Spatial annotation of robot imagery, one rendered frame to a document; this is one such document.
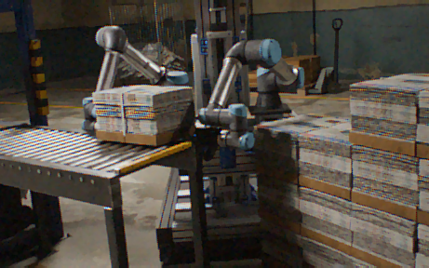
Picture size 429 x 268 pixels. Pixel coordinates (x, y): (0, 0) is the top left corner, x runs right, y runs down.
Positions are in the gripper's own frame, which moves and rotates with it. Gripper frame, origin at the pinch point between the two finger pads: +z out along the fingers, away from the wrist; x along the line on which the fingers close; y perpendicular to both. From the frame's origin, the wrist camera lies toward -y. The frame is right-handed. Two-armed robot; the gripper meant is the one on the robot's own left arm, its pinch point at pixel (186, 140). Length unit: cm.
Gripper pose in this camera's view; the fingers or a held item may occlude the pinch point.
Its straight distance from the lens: 245.4
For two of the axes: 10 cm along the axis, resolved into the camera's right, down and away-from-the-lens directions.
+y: -0.7, -9.7, -2.2
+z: -8.1, -0.7, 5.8
